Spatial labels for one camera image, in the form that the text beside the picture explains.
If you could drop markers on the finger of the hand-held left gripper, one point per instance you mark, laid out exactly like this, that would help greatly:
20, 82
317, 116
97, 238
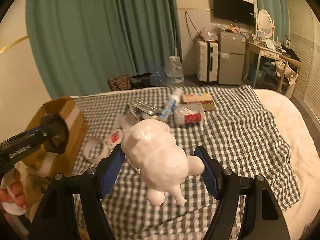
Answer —
53, 135

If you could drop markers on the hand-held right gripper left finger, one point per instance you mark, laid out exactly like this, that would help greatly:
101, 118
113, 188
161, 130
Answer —
112, 172

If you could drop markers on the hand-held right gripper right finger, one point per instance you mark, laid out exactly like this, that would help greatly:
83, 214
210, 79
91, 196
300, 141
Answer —
210, 175

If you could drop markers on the brown cardboard box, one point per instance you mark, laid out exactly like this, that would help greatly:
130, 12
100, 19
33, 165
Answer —
72, 120

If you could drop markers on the white plush toy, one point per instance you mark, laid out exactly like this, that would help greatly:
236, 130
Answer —
155, 150

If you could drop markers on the person's left hand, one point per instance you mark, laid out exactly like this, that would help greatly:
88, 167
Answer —
13, 193

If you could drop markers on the white tape roll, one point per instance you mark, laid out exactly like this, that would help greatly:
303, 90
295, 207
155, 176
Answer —
91, 155

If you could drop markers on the white packet with red print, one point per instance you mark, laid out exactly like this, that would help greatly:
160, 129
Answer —
114, 138

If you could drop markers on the grey checked cloth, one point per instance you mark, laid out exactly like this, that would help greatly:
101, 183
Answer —
237, 130

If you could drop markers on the clear container with red label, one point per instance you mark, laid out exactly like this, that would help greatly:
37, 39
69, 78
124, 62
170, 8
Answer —
191, 116

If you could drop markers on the silver foil packets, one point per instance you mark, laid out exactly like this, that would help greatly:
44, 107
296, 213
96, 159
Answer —
145, 108

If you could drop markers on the tan flat box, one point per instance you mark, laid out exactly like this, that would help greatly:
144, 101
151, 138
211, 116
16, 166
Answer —
197, 98

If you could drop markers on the blue and white tube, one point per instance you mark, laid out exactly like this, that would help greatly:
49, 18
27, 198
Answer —
170, 105

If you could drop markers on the patterned bag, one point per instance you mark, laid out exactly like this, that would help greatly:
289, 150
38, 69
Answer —
120, 83

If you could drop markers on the white bed quilt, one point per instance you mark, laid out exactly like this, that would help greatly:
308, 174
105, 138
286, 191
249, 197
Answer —
282, 110

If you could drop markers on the green curtain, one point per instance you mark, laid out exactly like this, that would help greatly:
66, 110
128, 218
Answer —
87, 35
272, 0

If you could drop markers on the large clear water bottle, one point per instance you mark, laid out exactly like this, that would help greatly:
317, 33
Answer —
175, 67

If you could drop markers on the grey small fridge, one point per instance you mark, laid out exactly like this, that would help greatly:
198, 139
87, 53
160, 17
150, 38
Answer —
231, 62

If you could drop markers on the white drawer cabinet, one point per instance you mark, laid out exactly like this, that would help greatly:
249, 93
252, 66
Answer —
205, 60

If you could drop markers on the wooden chair with clothes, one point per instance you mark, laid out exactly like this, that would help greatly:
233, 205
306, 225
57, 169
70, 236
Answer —
287, 72

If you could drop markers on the white dressing table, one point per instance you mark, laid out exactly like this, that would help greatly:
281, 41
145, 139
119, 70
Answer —
262, 51

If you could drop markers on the clear plastic bags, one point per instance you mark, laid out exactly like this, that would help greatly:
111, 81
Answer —
207, 35

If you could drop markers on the white louvered door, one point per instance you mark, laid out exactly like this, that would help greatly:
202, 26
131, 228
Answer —
305, 65

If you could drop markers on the black bag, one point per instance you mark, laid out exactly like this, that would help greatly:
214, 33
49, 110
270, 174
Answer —
291, 53

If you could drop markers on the white oval mirror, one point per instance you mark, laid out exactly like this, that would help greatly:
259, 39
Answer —
265, 22

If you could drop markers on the black wall television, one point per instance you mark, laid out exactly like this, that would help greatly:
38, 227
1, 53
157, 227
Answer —
232, 10

